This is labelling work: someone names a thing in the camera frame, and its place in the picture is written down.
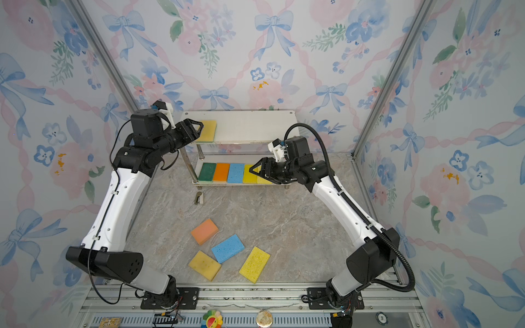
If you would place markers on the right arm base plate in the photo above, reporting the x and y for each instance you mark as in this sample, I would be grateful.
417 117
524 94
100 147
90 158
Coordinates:
327 299

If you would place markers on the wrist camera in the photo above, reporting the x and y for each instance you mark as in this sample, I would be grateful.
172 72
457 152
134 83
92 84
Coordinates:
166 111
279 150

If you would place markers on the peach pink sponge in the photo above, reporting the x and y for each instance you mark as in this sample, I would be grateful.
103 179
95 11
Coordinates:
205 231

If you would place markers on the round gold badge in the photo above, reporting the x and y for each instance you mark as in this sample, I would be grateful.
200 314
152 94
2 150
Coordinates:
264 319

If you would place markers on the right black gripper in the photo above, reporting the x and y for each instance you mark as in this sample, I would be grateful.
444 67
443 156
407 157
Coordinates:
255 167

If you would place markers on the round white dial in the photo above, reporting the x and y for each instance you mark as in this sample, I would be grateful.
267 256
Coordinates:
381 318

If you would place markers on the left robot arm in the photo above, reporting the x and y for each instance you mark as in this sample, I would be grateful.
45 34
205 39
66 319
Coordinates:
102 251

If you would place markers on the blue sponge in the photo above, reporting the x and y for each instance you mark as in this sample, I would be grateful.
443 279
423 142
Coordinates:
228 249
236 173

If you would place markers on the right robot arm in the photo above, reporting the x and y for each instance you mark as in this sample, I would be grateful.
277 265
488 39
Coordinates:
371 244

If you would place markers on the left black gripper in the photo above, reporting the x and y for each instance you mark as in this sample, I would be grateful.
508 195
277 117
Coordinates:
190 134

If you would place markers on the green scrub sponge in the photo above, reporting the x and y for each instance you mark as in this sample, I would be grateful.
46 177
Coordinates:
207 172

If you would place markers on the white two-tier shelf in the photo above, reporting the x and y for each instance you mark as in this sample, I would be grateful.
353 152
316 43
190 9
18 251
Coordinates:
240 137

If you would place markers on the yellow orange sponge bottom left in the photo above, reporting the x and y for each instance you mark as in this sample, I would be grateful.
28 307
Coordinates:
205 265

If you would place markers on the small yellow patterned card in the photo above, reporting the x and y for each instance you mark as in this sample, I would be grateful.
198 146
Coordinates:
110 322

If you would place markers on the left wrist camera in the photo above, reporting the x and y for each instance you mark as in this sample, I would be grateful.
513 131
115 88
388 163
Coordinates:
166 111

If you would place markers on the colourful round toy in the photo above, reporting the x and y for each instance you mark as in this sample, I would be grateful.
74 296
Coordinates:
212 319

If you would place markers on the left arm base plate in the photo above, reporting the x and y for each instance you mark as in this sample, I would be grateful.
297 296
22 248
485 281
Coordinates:
185 298

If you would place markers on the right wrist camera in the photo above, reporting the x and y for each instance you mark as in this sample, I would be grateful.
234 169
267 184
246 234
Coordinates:
279 150

